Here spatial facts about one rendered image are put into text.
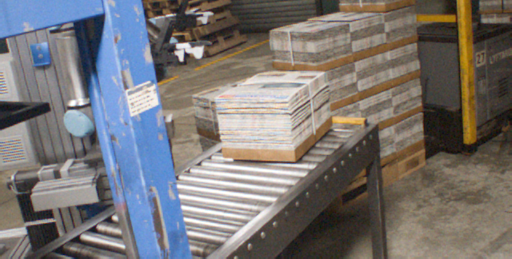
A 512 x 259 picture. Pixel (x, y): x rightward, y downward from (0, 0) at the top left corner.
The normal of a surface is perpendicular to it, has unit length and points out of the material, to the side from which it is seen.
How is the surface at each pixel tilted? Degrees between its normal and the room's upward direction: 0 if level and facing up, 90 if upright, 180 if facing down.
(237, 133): 90
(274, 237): 90
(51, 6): 90
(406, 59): 90
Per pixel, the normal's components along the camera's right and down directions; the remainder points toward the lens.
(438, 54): -0.78, 0.28
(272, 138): -0.45, 0.31
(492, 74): 0.61, 0.14
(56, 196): 0.07, 0.26
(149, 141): 0.84, 0.04
